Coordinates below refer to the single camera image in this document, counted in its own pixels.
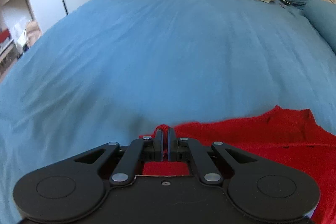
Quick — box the white shelf unit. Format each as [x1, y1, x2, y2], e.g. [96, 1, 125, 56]
[0, 0, 68, 77]

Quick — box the red knit garment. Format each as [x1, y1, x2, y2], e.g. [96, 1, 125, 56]
[139, 105, 336, 224]

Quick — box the blue rolled duvet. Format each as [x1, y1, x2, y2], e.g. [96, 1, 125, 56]
[303, 0, 336, 52]

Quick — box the blue bed sheet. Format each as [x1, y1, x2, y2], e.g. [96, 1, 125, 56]
[1, 0, 335, 223]

